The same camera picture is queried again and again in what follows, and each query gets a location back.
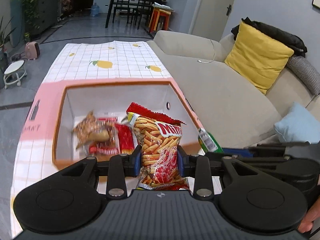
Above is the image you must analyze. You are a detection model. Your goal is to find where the black garment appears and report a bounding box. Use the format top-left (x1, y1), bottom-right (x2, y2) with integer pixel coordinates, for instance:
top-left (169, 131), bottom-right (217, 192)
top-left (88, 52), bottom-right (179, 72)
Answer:
top-left (231, 17), bottom-right (308, 57)

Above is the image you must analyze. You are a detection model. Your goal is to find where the orange cardboard box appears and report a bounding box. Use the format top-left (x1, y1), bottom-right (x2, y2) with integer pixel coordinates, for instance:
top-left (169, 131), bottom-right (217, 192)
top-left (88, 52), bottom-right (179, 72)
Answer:
top-left (52, 79), bottom-right (204, 170)

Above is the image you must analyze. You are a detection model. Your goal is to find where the white round rolling stool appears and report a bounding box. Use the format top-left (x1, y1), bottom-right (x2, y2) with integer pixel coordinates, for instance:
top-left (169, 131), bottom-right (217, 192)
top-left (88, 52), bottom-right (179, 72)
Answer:
top-left (3, 59), bottom-right (28, 89)

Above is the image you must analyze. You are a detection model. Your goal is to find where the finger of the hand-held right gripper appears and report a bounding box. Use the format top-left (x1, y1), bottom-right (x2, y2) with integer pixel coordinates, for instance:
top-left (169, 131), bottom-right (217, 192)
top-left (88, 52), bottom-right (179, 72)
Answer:
top-left (256, 141), bottom-right (311, 152)
top-left (207, 148), bottom-right (291, 162)

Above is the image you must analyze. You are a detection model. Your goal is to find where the glossy red snack packet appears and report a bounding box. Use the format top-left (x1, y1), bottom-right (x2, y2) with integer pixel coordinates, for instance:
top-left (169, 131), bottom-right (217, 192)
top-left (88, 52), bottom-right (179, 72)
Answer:
top-left (89, 116), bottom-right (121, 156)

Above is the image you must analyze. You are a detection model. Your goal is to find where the green and white snack packet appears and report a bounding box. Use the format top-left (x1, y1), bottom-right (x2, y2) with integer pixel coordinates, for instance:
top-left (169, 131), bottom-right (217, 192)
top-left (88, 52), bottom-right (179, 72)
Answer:
top-left (198, 128), bottom-right (223, 153)

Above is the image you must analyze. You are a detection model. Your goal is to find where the white charging cable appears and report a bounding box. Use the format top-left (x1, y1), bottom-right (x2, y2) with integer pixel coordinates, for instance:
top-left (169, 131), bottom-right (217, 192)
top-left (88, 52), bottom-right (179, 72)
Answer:
top-left (198, 39), bottom-right (216, 64)

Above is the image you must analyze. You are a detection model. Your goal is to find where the light blue cushion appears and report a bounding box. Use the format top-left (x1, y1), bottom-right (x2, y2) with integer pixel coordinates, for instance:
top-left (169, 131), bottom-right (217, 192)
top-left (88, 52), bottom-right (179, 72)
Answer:
top-left (274, 102), bottom-right (320, 144)

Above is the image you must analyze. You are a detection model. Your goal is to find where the person's right hand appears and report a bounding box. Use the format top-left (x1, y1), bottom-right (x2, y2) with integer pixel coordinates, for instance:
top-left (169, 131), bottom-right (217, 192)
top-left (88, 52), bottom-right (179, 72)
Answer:
top-left (297, 196), bottom-right (320, 233)

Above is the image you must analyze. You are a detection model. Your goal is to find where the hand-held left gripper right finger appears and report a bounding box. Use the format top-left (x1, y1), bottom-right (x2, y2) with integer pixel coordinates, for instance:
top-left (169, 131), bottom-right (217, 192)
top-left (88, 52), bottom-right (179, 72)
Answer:
top-left (176, 146), bottom-right (262, 198)

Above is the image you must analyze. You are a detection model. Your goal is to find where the orange stool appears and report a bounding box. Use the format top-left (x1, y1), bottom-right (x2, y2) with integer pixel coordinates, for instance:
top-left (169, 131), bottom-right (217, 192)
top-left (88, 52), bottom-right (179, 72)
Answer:
top-left (149, 7), bottom-right (173, 33)

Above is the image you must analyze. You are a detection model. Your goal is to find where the black dining chair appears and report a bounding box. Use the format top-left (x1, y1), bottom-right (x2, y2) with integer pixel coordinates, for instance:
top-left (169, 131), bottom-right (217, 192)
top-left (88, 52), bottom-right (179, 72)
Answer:
top-left (114, 0), bottom-right (140, 23)
top-left (132, 0), bottom-right (153, 29)

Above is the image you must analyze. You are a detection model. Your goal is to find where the clear packet of brown snacks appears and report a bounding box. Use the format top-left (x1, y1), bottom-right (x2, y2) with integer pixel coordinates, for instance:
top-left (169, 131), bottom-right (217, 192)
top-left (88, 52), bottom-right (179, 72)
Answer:
top-left (72, 110), bottom-right (118, 151)

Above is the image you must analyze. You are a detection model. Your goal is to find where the white interior door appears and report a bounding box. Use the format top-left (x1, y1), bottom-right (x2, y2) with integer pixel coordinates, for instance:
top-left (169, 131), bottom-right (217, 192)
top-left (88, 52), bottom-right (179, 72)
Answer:
top-left (189, 0), bottom-right (240, 37)

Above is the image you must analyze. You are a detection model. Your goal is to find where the lemon print checked tablecloth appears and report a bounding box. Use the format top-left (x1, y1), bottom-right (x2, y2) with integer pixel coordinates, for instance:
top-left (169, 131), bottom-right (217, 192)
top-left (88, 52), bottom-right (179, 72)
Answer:
top-left (10, 41), bottom-right (200, 238)

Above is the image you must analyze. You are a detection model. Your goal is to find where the yellow cushion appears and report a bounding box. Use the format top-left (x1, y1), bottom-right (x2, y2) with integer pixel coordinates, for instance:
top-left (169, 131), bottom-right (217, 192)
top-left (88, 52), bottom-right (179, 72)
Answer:
top-left (224, 20), bottom-right (295, 95)

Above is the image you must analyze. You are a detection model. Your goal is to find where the blue water jug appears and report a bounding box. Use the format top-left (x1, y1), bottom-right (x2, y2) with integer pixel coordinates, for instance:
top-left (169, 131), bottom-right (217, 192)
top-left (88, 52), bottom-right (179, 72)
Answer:
top-left (90, 2), bottom-right (101, 18)

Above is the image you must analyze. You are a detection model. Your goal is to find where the stack of papers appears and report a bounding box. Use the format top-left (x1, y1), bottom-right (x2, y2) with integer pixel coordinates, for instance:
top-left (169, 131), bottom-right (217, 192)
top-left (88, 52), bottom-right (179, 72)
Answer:
top-left (153, 2), bottom-right (175, 12)

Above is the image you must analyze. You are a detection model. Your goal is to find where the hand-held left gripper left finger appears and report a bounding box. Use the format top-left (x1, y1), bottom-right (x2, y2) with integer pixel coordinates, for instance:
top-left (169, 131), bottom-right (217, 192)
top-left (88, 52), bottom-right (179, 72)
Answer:
top-left (59, 145), bottom-right (142, 198)

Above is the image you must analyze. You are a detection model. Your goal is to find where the trailing green plant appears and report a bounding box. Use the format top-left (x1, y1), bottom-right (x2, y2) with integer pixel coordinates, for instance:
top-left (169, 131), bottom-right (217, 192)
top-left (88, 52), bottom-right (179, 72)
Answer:
top-left (19, 0), bottom-right (43, 29)

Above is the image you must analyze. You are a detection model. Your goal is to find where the shoe rack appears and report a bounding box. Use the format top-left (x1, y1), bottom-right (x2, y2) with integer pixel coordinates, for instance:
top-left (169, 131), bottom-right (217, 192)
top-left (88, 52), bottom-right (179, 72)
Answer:
top-left (60, 0), bottom-right (76, 21)

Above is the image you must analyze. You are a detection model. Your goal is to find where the red stick snack packet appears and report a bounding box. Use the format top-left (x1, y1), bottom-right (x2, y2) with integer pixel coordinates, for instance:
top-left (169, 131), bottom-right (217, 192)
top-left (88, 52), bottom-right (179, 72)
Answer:
top-left (126, 102), bottom-right (194, 195)

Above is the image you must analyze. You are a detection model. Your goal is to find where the red striped snack packet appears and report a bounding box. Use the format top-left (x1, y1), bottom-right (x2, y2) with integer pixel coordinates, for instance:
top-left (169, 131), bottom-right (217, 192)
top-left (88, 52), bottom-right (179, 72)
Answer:
top-left (116, 124), bottom-right (137, 154)

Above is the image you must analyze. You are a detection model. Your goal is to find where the beige sofa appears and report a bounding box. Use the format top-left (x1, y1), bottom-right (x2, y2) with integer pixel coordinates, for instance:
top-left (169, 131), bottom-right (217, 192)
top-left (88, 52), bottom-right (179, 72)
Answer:
top-left (146, 30), bottom-right (320, 153)

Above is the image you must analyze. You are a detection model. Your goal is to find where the dark grey dresser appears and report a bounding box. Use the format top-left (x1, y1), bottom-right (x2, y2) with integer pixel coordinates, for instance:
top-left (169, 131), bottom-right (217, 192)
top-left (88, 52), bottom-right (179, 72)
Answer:
top-left (35, 0), bottom-right (62, 34)

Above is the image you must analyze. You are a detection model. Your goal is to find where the black white striped cushion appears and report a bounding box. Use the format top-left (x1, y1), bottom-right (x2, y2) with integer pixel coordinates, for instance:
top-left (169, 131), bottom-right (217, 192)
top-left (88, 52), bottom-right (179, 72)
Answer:
top-left (286, 55), bottom-right (320, 95)

